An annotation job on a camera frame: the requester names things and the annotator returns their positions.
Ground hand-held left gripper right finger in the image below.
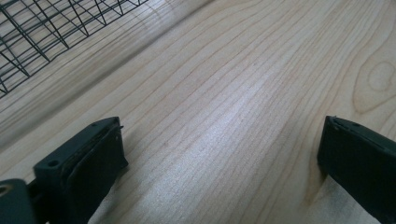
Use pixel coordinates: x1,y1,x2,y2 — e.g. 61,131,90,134
317,115,396,224

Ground black wire basket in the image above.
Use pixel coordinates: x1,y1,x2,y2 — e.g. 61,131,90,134
0,0,149,99

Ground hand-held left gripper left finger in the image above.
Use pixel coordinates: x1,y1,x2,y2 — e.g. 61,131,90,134
33,116,129,224

